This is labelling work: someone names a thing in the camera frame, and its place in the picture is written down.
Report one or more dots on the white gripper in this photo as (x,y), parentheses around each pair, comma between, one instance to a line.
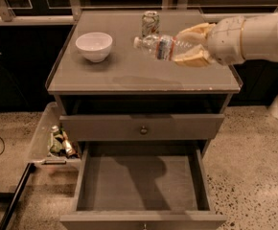
(225,40)

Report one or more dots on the clear plastic water bottle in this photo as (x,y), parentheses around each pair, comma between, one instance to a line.
(161,46)

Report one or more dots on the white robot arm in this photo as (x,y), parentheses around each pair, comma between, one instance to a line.
(259,38)

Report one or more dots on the grey drawer cabinet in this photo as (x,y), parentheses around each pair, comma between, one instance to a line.
(128,82)

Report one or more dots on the grey top drawer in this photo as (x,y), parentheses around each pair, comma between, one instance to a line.
(160,127)

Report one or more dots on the brass top drawer knob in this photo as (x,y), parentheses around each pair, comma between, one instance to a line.
(143,130)

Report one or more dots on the open grey middle drawer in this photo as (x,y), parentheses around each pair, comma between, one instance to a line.
(142,187)

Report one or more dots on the small bottle in bin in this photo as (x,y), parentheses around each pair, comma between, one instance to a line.
(55,144)

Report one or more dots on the green white soda can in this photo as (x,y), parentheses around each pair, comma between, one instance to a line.
(150,23)

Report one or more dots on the white metal railing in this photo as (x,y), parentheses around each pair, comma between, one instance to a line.
(33,18)

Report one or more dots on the white ceramic bowl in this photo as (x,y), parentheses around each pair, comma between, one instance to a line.
(94,46)

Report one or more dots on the clear plastic storage bin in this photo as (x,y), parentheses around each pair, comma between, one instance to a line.
(38,151)

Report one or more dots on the black floor rail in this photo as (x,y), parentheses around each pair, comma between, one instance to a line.
(8,201)

